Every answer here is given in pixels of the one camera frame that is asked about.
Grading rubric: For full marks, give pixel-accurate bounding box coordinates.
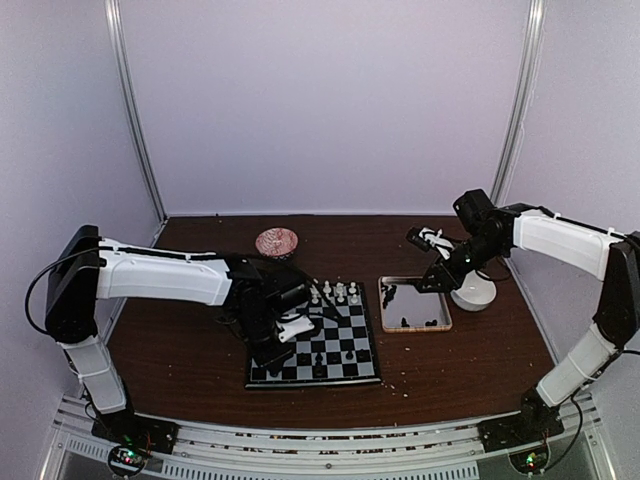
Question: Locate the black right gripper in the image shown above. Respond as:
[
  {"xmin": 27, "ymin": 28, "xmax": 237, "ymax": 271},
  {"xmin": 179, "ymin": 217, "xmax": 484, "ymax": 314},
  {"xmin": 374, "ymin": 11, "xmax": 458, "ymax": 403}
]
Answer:
[{"xmin": 417, "ymin": 232, "xmax": 507, "ymax": 293}]

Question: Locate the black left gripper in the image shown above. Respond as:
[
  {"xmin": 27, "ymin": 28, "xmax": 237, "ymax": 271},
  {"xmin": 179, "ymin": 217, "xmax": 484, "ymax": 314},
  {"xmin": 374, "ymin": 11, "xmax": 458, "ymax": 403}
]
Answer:
[{"xmin": 235, "ymin": 309, "xmax": 294, "ymax": 373}]

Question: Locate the black chess king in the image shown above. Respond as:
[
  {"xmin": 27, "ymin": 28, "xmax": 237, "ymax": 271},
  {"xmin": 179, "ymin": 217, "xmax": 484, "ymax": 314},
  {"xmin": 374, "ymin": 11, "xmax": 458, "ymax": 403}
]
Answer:
[{"xmin": 313, "ymin": 362, "xmax": 326, "ymax": 379}]

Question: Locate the black and white chessboard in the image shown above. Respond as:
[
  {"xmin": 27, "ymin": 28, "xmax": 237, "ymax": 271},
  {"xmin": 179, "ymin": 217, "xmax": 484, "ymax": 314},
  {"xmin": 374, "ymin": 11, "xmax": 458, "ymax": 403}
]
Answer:
[{"xmin": 245, "ymin": 281, "xmax": 381, "ymax": 390}]

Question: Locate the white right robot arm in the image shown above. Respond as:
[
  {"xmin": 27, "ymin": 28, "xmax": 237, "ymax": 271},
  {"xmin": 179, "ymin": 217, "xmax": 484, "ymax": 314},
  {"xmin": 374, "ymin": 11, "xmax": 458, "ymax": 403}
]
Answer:
[{"xmin": 406, "ymin": 189, "xmax": 639, "ymax": 442}]

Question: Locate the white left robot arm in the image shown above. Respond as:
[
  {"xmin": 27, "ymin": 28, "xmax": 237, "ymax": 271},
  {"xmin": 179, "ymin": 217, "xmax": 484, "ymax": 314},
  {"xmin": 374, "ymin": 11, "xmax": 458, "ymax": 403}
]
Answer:
[{"xmin": 45, "ymin": 225, "xmax": 314, "ymax": 444}]

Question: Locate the red patterned bowl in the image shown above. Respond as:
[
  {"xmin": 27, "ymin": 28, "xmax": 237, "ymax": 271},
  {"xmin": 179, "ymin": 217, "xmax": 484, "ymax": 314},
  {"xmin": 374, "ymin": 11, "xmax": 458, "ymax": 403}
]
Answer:
[{"xmin": 255, "ymin": 227, "xmax": 299, "ymax": 261}]

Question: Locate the white ceramic bowl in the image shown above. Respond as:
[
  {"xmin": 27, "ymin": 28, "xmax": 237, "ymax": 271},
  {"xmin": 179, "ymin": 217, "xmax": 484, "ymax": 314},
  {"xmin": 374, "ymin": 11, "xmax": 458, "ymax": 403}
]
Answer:
[{"xmin": 450, "ymin": 272, "xmax": 497, "ymax": 312}]

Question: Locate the wooden rimmed metal tray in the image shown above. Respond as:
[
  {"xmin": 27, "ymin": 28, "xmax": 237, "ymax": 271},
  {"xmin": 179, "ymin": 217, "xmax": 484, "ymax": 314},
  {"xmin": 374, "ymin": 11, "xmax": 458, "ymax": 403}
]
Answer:
[{"xmin": 378, "ymin": 276, "xmax": 453, "ymax": 334}]

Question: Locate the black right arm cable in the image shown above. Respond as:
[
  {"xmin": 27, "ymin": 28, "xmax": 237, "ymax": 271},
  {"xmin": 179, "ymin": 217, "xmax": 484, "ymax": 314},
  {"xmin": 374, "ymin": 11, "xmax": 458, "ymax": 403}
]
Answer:
[{"xmin": 479, "ymin": 249, "xmax": 640, "ymax": 451}]

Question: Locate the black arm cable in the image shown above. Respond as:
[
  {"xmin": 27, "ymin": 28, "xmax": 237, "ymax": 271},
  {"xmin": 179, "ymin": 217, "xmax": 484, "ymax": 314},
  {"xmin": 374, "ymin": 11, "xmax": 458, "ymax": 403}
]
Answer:
[
  {"xmin": 479, "ymin": 249, "xmax": 640, "ymax": 451},
  {"xmin": 23, "ymin": 249, "xmax": 101, "ymax": 341}
]

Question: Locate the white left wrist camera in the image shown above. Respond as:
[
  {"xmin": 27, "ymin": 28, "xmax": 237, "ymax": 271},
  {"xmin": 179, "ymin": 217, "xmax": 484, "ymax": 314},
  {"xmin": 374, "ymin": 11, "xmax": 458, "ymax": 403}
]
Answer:
[{"xmin": 276, "ymin": 317, "xmax": 315, "ymax": 343}]

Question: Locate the right aluminium corner post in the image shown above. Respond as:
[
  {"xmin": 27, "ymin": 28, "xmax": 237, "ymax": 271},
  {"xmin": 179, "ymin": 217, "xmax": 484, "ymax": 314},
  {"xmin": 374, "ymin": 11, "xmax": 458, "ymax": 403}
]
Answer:
[{"xmin": 490, "ymin": 0, "xmax": 546, "ymax": 205}]

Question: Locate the aluminium corner post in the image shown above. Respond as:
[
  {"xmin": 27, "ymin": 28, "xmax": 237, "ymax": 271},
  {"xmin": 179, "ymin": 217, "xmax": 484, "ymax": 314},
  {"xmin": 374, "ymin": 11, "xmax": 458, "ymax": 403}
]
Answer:
[
  {"xmin": 104, "ymin": 0, "xmax": 168, "ymax": 223},
  {"xmin": 490, "ymin": 0, "xmax": 546, "ymax": 205}
]

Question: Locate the aluminium front rail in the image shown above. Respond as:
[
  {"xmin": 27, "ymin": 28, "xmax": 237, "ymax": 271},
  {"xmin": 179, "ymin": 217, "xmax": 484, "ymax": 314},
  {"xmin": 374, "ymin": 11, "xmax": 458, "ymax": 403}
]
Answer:
[{"xmin": 36, "ymin": 395, "xmax": 616, "ymax": 479}]

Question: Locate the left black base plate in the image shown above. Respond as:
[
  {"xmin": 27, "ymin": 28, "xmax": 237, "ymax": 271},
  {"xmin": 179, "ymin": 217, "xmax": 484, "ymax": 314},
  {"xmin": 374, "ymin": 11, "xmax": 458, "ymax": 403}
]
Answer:
[{"xmin": 91, "ymin": 417, "xmax": 179, "ymax": 477}]

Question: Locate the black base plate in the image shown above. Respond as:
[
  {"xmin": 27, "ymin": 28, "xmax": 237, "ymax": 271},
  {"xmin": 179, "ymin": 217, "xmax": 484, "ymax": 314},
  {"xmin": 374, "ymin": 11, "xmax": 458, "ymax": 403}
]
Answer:
[
  {"xmin": 477, "ymin": 414, "xmax": 565, "ymax": 476},
  {"xmin": 91, "ymin": 417, "xmax": 179, "ymax": 477}
]

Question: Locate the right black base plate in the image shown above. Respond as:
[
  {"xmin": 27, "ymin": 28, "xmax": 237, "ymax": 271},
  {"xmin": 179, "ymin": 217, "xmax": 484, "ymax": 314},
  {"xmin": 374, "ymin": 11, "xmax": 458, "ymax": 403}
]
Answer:
[{"xmin": 477, "ymin": 414, "xmax": 565, "ymax": 476}]

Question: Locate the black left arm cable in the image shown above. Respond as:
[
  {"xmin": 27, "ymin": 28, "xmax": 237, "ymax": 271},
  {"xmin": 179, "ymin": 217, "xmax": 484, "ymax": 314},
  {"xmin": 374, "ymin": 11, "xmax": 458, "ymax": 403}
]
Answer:
[{"xmin": 23, "ymin": 249, "xmax": 101, "ymax": 341}]

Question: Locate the left aluminium corner post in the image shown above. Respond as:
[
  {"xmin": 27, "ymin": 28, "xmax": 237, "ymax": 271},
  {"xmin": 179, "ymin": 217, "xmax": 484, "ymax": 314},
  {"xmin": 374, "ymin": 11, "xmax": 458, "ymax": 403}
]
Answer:
[{"xmin": 104, "ymin": 0, "xmax": 168, "ymax": 223}]

